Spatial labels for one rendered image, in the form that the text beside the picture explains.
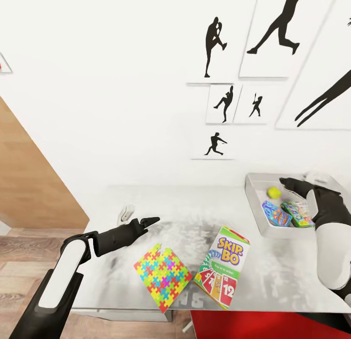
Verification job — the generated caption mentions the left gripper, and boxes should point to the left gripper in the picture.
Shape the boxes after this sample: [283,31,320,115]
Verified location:
[110,217,160,251]

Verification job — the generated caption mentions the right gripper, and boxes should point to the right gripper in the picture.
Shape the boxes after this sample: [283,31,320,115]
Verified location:
[281,178,315,199]

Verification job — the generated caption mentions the board game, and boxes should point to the board game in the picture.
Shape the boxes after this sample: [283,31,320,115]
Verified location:
[280,201,315,228]
[262,200,293,227]
[193,225,251,311]

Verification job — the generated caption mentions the jigsaw puzzle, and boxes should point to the jigsaw puzzle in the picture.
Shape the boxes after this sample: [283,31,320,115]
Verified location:
[133,244,193,314]

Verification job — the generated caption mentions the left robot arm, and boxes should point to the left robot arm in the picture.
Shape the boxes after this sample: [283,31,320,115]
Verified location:
[9,204,160,339]

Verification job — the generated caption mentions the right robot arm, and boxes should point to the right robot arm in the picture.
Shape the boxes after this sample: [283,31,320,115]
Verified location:
[281,171,351,308]

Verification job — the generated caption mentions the tennis ball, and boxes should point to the tennis ball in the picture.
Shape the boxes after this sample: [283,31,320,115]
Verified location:
[268,187,281,199]

